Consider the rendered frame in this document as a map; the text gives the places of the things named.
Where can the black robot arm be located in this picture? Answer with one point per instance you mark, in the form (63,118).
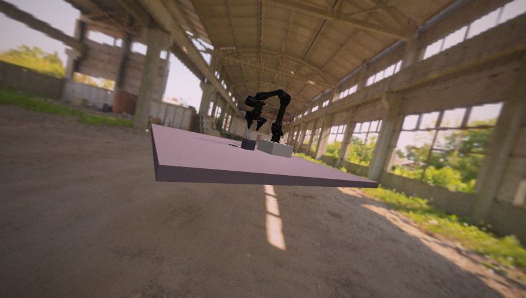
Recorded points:
(284,101)

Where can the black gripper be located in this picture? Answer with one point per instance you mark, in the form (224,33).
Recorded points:
(260,120)

